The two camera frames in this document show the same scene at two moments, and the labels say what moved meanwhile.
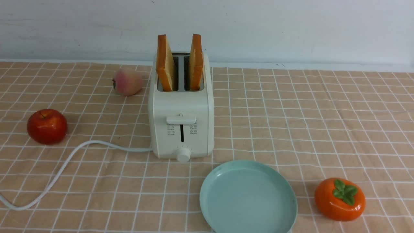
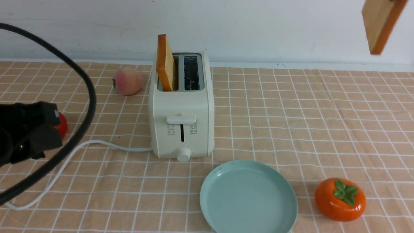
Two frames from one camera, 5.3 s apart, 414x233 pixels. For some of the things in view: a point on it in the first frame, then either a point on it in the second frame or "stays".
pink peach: x=127 y=82 stays
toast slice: x=196 y=62 -> x=380 y=17
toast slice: x=165 y=66 stays
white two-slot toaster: x=181 y=122 stays
